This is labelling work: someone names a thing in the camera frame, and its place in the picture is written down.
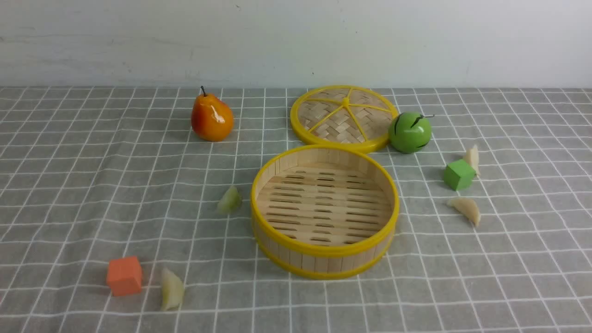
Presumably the grey checked tablecloth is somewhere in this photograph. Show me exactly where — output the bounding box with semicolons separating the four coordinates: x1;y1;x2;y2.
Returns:
0;86;592;333

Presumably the orange cube block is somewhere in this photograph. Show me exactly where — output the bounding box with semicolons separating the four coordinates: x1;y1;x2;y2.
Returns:
106;256;142;297

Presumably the pale yellow-green dumpling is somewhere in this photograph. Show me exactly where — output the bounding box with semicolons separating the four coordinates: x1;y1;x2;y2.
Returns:
161;267;185;311

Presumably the beige dumpling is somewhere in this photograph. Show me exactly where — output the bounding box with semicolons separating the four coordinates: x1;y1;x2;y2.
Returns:
447;197;481;227

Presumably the orange toy pear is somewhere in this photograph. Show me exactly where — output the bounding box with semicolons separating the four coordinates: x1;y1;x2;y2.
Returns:
191;85;234;142

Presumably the cream dumpling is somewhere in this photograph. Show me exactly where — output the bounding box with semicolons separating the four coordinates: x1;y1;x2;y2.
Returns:
463;144;481;177

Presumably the green toy apple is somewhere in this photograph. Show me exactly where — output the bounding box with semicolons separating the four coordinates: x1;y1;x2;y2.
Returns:
388;112;434;154

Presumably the green cube block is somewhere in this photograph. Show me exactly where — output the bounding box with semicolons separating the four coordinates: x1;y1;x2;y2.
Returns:
443;160;476;191

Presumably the pale green dumpling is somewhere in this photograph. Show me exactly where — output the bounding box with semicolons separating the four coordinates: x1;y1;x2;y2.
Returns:
216;185;242;215

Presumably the bamboo steamer tray yellow rim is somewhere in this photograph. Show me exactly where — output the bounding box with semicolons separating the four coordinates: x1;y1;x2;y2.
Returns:
250;145;400;279

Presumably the woven bamboo steamer lid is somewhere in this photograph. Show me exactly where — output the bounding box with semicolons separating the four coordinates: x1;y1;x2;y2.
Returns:
289;85;398;153

